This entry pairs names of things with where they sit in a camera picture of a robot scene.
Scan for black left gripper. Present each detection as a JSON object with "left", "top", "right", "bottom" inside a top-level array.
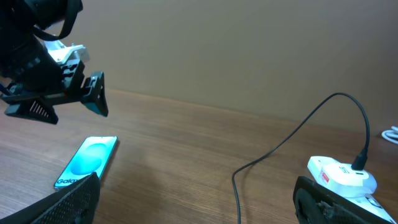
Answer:
[{"left": 1, "top": 59, "right": 109, "bottom": 124}]

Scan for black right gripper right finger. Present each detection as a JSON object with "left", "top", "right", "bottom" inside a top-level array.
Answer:
[{"left": 293, "top": 176, "right": 392, "bottom": 224}]

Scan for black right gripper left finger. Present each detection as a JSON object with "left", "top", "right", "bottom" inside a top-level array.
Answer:
[{"left": 1, "top": 172, "right": 101, "bottom": 224}]

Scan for blue screen smartphone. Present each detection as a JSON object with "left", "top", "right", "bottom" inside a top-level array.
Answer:
[{"left": 53, "top": 136, "right": 119, "bottom": 190}]

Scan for black charger cable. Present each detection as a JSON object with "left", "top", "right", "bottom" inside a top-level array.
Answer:
[{"left": 231, "top": 92, "right": 371, "bottom": 224}]

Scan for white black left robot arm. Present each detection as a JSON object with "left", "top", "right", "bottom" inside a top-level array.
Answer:
[{"left": 1, "top": 0, "right": 109, "bottom": 124}]

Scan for white charger adapter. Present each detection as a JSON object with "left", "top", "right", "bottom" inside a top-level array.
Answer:
[{"left": 317, "top": 163, "right": 377, "bottom": 198}]

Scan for white power strip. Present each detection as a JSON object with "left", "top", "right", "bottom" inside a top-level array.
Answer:
[{"left": 307, "top": 156, "right": 396, "bottom": 224}]

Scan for white cables at corner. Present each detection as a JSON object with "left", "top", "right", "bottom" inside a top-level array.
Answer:
[{"left": 381, "top": 125, "right": 398, "bottom": 146}]

